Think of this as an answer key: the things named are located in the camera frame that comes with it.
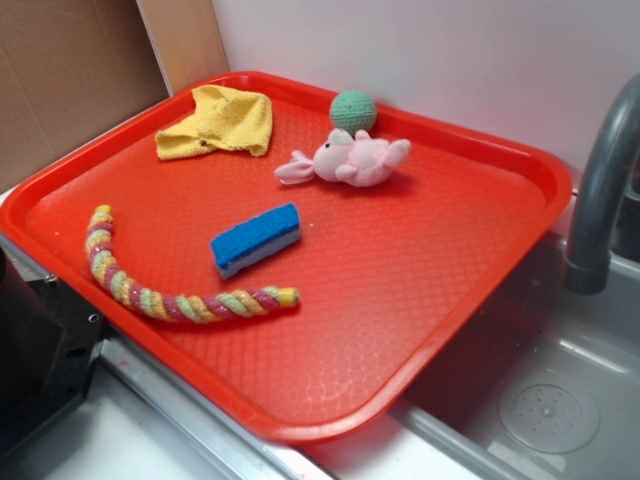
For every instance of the yellow cloth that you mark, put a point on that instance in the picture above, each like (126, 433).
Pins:
(225, 119)

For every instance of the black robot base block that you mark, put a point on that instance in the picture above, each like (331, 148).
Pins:
(50, 340)

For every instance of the red plastic tray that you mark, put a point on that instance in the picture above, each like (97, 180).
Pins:
(387, 275)

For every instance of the blue and white sponge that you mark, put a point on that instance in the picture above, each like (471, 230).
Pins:
(256, 239)

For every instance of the pink plush fish toy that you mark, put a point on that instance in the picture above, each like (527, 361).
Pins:
(357, 160)

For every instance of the green textured ball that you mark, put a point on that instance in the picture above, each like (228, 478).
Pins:
(352, 111)

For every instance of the grey faucet spout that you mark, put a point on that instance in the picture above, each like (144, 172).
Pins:
(605, 220)

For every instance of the grey plastic sink basin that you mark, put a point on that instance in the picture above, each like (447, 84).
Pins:
(540, 383)

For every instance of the brown cardboard panel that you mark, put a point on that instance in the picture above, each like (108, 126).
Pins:
(72, 70)

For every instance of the multicolour braided rope toy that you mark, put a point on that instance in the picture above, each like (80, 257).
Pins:
(235, 305)

